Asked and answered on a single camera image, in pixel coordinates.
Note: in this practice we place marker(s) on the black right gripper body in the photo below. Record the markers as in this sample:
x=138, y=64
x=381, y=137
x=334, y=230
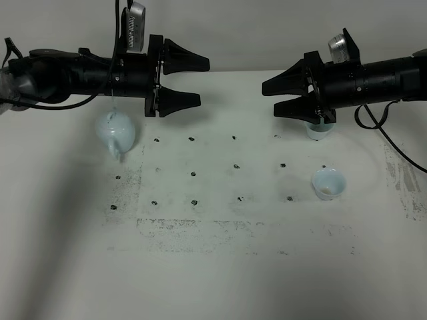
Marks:
x=335, y=86

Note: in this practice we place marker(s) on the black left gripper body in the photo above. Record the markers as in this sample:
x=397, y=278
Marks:
x=135, y=74

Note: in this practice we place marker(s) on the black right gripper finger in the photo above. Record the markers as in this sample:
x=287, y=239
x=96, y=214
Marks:
x=293, y=81
x=301, y=108

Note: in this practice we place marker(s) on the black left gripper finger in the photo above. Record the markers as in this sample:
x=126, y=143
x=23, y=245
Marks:
x=177, y=59
x=170, y=101

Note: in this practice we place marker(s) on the light blue porcelain teapot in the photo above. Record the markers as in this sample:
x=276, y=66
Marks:
x=116, y=131

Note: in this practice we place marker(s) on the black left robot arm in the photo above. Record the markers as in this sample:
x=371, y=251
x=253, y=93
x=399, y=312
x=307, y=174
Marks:
x=47, y=77

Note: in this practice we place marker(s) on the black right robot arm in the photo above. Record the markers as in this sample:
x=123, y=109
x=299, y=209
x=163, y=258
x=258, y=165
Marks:
x=391, y=80

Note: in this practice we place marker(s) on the far light blue teacup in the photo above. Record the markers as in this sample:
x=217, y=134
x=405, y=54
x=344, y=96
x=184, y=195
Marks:
x=318, y=131

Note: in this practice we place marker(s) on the light blue teacup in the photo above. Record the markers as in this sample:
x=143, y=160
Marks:
x=318, y=131
x=328, y=183

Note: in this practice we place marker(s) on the near light blue teacup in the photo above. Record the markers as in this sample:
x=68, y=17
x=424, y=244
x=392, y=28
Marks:
x=328, y=183

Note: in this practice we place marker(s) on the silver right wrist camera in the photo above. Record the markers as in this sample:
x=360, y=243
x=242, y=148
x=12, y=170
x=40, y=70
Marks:
x=343, y=48

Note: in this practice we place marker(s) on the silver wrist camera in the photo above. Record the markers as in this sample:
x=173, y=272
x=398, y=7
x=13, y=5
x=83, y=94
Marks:
x=343, y=48
x=133, y=26

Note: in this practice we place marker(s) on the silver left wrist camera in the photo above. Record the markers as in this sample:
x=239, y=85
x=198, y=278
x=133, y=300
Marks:
x=133, y=26

